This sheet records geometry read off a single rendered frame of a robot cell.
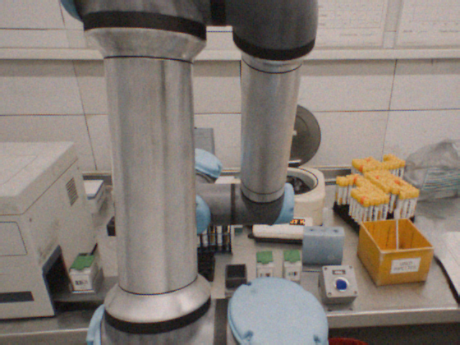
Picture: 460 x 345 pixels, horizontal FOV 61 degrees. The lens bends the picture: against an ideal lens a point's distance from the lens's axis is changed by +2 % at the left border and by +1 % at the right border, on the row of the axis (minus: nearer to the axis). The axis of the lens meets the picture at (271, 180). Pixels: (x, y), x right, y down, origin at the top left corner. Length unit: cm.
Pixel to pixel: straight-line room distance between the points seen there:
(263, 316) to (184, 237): 12
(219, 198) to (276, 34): 32
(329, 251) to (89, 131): 91
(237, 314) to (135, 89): 26
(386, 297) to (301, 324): 53
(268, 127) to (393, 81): 96
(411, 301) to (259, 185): 52
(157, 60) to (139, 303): 24
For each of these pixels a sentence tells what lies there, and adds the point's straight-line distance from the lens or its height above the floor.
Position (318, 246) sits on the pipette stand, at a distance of 97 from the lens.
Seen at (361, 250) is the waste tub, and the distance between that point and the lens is 103.
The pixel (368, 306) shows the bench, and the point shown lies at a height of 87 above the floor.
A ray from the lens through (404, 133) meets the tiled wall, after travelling 149.
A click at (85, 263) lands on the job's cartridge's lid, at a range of 92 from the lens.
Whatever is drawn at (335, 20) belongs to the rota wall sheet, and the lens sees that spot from 132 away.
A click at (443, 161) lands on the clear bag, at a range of 141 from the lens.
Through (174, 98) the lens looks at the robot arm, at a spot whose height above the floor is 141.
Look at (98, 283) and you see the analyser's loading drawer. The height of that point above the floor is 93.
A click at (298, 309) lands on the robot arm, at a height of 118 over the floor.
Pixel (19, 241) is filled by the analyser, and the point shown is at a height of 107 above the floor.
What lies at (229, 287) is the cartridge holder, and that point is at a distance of 92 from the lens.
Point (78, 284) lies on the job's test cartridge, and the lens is 94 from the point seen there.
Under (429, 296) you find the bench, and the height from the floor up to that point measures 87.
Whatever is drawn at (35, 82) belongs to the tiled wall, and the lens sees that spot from 146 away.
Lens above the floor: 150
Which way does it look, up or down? 26 degrees down
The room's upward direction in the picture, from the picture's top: straight up
